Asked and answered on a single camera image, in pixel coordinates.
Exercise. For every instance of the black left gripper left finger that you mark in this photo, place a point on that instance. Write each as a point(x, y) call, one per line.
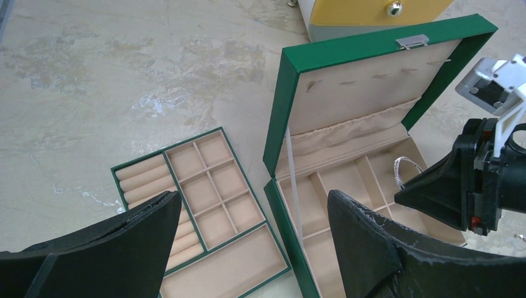
point(123, 256)

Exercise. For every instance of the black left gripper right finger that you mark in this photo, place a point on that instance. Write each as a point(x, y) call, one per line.
point(379, 257)

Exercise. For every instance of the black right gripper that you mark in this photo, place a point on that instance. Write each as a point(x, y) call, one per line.
point(468, 189)

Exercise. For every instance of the green jewelry tray insert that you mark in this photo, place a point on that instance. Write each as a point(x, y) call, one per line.
point(224, 245)

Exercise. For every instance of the green jewelry box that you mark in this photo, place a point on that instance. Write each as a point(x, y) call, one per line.
point(341, 115)

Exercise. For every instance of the white drawer cabinet orange yellow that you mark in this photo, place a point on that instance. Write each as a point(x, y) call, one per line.
point(328, 19)

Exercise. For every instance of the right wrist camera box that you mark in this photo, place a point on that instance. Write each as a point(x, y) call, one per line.
point(497, 86)

